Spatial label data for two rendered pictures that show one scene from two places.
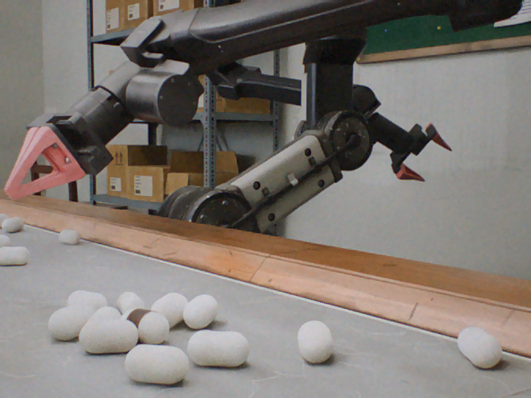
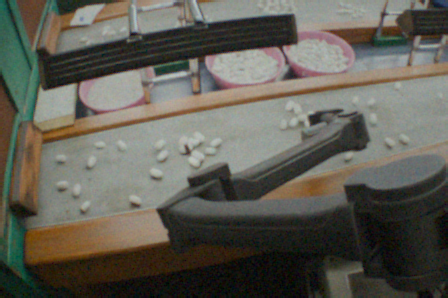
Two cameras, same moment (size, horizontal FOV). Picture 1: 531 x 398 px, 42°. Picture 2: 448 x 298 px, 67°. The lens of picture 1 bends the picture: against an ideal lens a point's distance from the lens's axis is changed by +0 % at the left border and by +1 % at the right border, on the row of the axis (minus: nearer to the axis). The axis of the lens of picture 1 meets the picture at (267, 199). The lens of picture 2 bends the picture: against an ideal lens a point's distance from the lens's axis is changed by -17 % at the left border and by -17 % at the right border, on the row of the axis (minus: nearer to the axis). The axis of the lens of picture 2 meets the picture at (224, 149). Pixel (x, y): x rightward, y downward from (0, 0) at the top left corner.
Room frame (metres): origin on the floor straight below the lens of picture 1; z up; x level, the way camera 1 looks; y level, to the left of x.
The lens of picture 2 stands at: (0.85, -0.50, 1.59)
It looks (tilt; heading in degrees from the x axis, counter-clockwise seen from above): 50 degrees down; 117
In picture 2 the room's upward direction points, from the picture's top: 1 degrees counter-clockwise
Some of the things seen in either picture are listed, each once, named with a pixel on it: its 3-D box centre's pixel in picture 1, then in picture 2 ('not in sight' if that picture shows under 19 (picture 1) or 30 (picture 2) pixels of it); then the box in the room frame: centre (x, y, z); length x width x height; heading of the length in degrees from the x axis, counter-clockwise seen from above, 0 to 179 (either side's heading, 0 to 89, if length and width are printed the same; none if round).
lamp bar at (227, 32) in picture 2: not in sight; (165, 42); (0.40, 0.11, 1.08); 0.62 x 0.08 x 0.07; 40
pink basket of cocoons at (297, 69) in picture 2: not in sight; (318, 59); (0.65, 0.67, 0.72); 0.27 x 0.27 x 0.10
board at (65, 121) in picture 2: not in sight; (56, 95); (-0.08, 0.07, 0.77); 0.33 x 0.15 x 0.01; 130
